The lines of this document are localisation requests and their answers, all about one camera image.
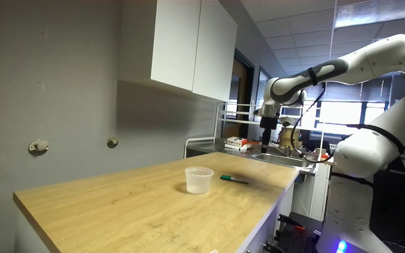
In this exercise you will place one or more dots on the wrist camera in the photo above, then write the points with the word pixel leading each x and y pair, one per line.
pixel 287 121

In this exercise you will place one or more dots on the brown paper bag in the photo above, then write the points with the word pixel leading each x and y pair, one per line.
pixel 287 137

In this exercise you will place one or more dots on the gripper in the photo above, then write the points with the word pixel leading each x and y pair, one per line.
pixel 268 123

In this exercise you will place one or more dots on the red and white box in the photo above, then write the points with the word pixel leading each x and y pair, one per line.
pixel 237 141

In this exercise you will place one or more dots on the wooden door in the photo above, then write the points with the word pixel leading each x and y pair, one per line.
pixel 238 102

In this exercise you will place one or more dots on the green marker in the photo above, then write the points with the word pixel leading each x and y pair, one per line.
pixel 232 179

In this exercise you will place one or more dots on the black and red clamp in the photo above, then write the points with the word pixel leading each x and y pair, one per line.
pixel 290 222

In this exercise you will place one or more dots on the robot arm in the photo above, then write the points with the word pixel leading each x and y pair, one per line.
pixel 371 147

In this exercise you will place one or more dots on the window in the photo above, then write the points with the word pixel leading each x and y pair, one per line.
pixel 339 114

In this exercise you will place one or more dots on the metal tap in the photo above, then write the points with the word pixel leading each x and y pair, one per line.
pixel 288 151

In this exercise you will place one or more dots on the ceiling light panel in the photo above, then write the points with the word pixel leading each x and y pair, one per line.
pixel 378 12

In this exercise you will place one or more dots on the metal wall knob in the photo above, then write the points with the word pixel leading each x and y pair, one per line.
pixel 112 142
pixel 38 147

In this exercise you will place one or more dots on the white wall cabinet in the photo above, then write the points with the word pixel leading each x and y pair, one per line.
pixel 176 45

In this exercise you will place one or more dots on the steel sink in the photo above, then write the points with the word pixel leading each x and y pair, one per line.
pixel 280 160

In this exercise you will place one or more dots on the clear plastic cup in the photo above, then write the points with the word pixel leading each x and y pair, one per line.
pixel 199 181

